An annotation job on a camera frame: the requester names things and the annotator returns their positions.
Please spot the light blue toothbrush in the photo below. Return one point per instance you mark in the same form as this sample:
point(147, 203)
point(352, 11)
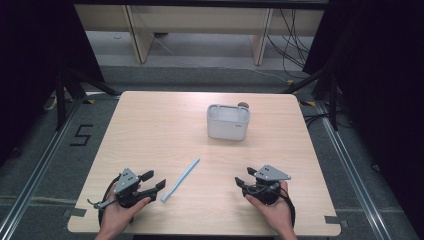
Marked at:
point(180, 180)

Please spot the white toothbrush holder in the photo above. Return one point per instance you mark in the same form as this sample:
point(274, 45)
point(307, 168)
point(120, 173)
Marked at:
point(228, 125)

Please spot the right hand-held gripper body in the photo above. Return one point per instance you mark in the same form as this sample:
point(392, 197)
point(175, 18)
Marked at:
point(266, 186)

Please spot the black curtain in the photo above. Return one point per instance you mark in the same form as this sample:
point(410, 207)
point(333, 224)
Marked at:
point(383, 83)
point(33, 66)

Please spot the person's left hand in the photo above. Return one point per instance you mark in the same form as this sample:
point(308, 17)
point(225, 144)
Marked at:
point(117, 215)

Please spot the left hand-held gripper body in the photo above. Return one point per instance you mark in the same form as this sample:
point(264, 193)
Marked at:
point(128, 186)

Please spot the black metal stand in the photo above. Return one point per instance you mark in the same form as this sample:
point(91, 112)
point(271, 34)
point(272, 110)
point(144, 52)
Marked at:
point(333, 100)
point(60, 100)

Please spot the metal floor rail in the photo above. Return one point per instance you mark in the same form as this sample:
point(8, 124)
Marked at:
point(353, 173)
point(36, 173)

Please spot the person's right hand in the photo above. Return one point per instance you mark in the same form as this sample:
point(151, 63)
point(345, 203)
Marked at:
point(274, 213)

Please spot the small brown round object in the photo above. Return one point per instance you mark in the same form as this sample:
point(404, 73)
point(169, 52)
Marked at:
point(243, 104)

